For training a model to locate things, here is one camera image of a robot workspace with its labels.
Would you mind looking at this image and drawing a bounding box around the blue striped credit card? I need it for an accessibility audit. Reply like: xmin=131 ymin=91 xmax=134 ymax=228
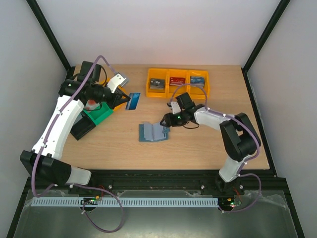
xmin=125 ymin=92 xmax=140 ymax=111

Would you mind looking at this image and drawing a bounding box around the blue leather card holder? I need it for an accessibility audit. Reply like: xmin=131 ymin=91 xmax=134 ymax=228
xmin=139 ymin=122 xmax=170 ymax=142

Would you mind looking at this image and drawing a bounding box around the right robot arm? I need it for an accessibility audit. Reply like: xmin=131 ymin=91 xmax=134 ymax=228
xmin=160 ymin=93 xmax=261 ymax=194

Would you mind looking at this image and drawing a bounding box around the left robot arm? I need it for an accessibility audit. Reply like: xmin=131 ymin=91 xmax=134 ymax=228
xmin=20 ymin=63 xmax=130 ymax=186

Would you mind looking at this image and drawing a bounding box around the red dotted card stack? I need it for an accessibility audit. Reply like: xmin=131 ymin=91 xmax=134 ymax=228
xmin=84 ymin=100 xmax=100 ymax=111

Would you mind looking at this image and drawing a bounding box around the black card stack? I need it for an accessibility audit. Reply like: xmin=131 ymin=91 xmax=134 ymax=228
xmin=149 ymin=78 xmax=165 ymax=90

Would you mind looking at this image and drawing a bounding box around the yellow bin with red cards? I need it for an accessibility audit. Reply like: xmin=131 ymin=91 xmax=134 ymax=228
xmin=167 ymin=69 xmax=190 ymax=98

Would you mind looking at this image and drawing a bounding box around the yellow bin with black cards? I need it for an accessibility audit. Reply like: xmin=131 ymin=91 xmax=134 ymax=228
xmin=146 ymin=68 xmax=168 ymax=98

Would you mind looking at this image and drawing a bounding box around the yellow bin with blue cards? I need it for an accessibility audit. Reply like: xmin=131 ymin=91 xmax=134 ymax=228
xmin=189 ymin=70 xmax=210 ymax=100

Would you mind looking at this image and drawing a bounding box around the blue card stack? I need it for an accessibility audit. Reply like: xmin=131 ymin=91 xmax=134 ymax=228
xmin=190 ymin=76 xmax=206 ymax=87

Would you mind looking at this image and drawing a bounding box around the yellow bin left group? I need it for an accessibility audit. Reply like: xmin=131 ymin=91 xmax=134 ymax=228
xmin=105 ymin=78 xmax=131 ymax=109

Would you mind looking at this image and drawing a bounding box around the green storage bin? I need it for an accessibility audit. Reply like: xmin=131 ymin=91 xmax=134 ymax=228
xmin=84 ymin=102 xmax=113 ymax=125

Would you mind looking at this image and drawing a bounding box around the black storage bin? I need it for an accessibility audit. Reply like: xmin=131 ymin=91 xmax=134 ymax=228
xmin=70 ymin=115 xmax=96 ymax=141

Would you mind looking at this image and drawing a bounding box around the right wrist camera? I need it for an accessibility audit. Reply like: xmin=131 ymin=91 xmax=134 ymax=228
xmin=167 ymin=101 xmax=181 ymax=115

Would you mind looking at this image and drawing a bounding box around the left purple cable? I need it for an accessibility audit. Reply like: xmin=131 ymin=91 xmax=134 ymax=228
xmin=30 ymin=55 xmax=124 ymax=233

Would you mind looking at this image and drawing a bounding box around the purple cable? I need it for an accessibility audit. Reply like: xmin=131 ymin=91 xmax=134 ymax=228
xmin=30 ymin=55 xmax=124 ymax=233
xmin=170 ymin=83 xmax=262 ymax=214

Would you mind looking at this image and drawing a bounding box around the grey slotted cable duct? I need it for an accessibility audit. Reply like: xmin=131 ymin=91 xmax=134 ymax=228
xmin=31 ymin=197 xmax=218 ymax=208

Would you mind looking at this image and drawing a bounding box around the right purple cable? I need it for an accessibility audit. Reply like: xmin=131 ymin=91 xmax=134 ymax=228
xmin=170 ymin=83 xmax=262 ymax=214

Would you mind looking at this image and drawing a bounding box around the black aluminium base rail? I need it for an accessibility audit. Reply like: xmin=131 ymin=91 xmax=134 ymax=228
xmin=24 ymin=169 xmax=290 ymax=196

